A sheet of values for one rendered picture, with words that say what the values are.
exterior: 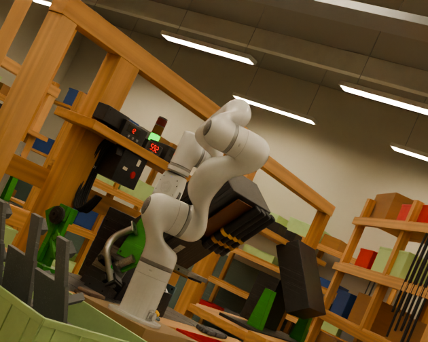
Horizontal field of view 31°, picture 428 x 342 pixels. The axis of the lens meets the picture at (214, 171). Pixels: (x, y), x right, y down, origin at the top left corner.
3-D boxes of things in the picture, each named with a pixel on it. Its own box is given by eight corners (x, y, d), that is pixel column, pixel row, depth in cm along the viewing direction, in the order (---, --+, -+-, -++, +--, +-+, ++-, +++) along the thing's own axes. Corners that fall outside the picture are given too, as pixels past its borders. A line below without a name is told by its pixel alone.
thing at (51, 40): (166, 305, 418) (241, 142, 427) (-48, 238, 298) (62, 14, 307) (154, 298, 423) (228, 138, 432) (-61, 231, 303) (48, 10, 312)
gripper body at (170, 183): (162, 164, 285) (149, 192, 284) (183, 172, 280) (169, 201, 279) (173, 171, 292) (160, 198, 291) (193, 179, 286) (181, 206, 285)
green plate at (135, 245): (143, 271, 333) (170, 231, 340) (134, 262, 327) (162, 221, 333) (124, 261, 340) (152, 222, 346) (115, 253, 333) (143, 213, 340)
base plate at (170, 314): (214, 336, 375) (215, 332, 376) (64, 294, 287) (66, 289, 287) (151, 302, 400) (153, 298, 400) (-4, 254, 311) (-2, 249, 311)
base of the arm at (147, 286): (170, 332, 265) (191, 281, 267) (138, 324, 249) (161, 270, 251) (129, 311, 276) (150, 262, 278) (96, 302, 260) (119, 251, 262)
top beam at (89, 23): (241, 143, 427) (248, 128, 428) (62, 13, 306) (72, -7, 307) (229, 138, 433) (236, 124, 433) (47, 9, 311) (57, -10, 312)
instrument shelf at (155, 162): (203, 191, 393) (206, 184, 393) (92, 128, 320) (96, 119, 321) (167, 177, 408) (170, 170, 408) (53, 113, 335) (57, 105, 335)
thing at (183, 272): (205, 286, 341) (208, 279, 341) (185, 278, 328) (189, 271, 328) (142, 254, 364) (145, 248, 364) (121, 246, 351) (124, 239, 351)
